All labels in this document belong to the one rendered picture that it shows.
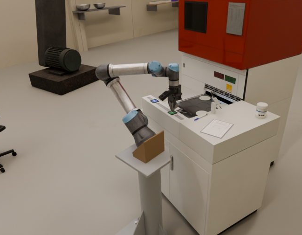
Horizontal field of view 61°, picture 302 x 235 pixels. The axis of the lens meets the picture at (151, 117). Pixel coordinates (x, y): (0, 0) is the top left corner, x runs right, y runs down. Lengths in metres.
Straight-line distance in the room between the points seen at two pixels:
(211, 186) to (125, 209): 1.01
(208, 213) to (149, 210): 0.42
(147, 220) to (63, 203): 0.98
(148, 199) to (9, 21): 6.65
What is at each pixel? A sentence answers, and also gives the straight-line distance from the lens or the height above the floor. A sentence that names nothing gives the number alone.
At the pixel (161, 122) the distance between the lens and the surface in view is 2.04.
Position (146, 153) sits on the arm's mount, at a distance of 1.63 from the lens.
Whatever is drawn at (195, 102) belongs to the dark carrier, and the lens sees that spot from 2.26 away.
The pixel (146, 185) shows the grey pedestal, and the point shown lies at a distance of 1.83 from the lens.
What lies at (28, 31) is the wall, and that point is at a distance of 8.02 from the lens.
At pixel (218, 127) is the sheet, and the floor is 0.97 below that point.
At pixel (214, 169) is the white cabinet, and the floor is 0.77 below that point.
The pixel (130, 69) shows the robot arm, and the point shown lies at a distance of 1.73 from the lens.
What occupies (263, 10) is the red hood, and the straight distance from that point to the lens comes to 2.10.
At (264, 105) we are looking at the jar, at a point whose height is 1.06.
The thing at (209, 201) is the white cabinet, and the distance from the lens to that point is 1.89.
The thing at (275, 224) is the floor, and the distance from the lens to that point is 2.55.
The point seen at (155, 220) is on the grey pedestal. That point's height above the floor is 0.25.
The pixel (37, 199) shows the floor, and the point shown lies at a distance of 2.89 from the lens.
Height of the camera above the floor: 1.85
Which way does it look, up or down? 28 degrees down
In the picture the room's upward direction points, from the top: 3 degrees counter-clockwise
